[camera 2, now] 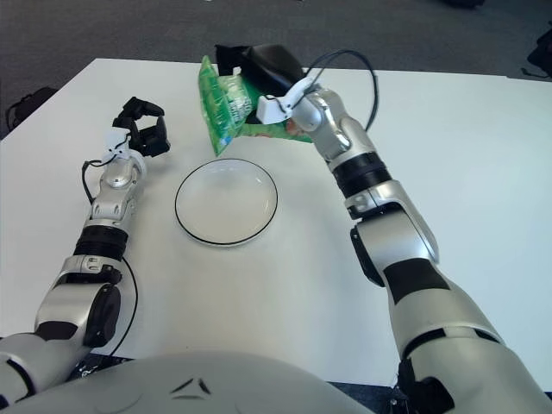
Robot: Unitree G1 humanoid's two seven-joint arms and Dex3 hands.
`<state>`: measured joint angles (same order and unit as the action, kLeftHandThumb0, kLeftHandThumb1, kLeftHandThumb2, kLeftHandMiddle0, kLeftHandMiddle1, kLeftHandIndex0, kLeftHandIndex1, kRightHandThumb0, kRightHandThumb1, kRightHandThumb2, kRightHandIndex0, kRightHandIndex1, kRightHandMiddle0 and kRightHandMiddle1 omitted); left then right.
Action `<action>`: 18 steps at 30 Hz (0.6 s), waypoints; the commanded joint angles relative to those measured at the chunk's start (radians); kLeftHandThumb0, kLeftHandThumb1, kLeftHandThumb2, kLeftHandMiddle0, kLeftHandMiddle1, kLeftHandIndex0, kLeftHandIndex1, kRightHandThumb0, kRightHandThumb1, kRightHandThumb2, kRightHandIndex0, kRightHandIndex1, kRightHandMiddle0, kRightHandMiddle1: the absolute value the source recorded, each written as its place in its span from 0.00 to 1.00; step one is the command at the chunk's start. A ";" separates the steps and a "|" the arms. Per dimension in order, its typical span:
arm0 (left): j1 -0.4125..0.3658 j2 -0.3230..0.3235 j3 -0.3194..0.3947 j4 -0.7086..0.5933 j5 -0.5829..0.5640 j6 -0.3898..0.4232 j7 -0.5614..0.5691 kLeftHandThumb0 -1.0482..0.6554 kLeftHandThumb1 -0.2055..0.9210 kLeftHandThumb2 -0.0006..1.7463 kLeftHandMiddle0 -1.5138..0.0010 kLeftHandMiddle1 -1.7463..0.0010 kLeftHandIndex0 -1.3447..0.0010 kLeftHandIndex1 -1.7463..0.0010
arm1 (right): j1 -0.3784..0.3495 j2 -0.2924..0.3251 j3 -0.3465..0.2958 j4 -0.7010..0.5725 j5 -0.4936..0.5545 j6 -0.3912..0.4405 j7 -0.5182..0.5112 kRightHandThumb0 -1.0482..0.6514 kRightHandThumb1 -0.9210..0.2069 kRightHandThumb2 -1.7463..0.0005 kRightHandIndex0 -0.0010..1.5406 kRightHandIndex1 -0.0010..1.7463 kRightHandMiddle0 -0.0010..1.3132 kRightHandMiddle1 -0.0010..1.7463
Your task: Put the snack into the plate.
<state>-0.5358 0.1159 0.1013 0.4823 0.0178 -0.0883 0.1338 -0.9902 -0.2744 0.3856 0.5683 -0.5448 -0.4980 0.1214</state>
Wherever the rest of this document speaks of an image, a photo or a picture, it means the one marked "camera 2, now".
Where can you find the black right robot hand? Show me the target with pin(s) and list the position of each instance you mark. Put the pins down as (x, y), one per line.
(267, 60)

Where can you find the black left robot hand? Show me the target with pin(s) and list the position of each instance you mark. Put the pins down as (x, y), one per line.
(153, 140)

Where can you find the green potato chips bag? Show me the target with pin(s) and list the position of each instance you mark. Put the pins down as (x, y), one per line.
(220, 112)

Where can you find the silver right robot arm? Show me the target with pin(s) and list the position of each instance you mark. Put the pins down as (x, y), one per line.
(336, 121)

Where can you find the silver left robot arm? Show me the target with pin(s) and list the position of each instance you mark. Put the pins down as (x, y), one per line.
(118, 177)

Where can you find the white plate with black rim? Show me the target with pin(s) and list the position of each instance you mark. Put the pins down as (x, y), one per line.
(224, 202)

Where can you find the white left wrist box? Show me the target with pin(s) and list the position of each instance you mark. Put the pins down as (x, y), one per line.
(116, 138)

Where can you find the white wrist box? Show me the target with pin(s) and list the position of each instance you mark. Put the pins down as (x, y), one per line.
(116, 138)
(271, 112)

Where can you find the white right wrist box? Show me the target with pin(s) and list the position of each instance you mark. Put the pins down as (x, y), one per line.
(271, 112)

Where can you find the black backpack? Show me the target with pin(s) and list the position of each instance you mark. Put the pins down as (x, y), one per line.
(32, 101)

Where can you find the grey robot torso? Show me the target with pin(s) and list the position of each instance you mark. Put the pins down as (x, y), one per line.
(194, 388)

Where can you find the black office chair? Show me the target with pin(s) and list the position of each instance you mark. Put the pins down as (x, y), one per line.
(541, 56)

